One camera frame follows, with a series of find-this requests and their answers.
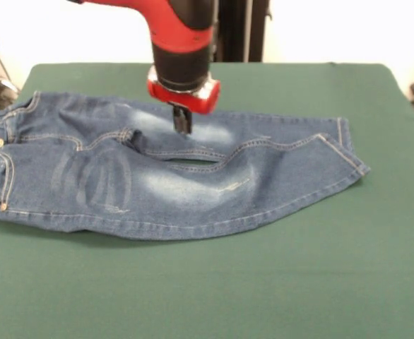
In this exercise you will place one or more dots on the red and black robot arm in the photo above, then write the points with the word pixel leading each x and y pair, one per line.
pixel 178 42

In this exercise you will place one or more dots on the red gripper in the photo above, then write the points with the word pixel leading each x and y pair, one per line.
pixel 193 100

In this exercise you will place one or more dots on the blue denim jeans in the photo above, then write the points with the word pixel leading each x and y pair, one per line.
pixel 175 183

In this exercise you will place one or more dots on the dark green table cloth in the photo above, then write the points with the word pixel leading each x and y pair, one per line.
pixel 157 300

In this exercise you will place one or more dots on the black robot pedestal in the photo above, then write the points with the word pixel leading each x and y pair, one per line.
pixel 242 31

